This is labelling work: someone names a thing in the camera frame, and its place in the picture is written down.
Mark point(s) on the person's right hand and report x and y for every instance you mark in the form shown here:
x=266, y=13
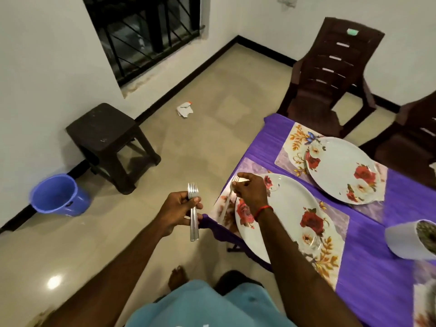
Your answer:
x=251, y=194

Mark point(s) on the person's left hand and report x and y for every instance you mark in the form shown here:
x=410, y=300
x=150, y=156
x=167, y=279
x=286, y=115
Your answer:
x=178, y=209

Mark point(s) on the steel cutlery piece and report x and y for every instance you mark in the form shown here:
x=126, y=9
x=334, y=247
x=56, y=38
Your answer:
x=240, y=179

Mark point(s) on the person's right forearm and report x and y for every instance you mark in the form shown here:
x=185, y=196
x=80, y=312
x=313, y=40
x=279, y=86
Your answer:
x=300, y=275

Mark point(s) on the person's left forearm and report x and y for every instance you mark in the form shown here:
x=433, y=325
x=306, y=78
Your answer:
x=109, y=282

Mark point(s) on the person's left foot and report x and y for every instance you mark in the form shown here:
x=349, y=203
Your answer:
x=177, y=277

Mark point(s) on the person's dark trousers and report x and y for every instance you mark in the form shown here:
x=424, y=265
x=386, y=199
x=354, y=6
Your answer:
x=231, y=279

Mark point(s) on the person's teal t-shirt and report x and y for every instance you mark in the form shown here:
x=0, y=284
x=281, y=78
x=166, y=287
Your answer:
x=204, y=306

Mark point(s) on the purple tablecloth table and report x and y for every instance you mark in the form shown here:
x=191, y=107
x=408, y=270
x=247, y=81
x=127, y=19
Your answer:
x=375, y=269

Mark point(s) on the red wrist thread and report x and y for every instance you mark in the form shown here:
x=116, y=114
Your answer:
x=263, y=211

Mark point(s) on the crumpled white paper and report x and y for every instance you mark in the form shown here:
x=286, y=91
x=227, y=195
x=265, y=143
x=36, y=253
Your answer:
x=184, y=109

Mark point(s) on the black stool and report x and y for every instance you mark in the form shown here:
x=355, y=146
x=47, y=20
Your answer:
x=102, y=129

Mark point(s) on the brown plastic chair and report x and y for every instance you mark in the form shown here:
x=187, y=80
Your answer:
x=415, y=146
x=320, y=105

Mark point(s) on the blue plastic bucket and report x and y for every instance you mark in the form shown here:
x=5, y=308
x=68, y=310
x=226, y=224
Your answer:
x=58, y=197

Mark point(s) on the green plant in white pot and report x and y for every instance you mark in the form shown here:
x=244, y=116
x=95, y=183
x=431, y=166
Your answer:
x=402, y=241

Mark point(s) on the black metal grille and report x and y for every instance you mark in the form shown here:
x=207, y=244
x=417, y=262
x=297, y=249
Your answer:
x=146, y=37

